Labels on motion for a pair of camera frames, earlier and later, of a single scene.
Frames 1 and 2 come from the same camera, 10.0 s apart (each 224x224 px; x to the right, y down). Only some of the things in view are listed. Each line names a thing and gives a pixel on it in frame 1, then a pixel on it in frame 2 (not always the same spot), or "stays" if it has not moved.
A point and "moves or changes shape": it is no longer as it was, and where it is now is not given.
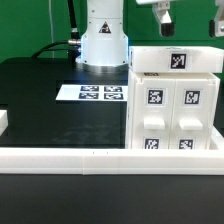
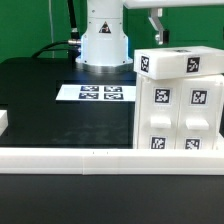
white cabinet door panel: [176, 59] stays
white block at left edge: [3, 121] stays
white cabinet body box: [171, 110] moves or changes shape
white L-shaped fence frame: [116, 161] stays
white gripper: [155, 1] → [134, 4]
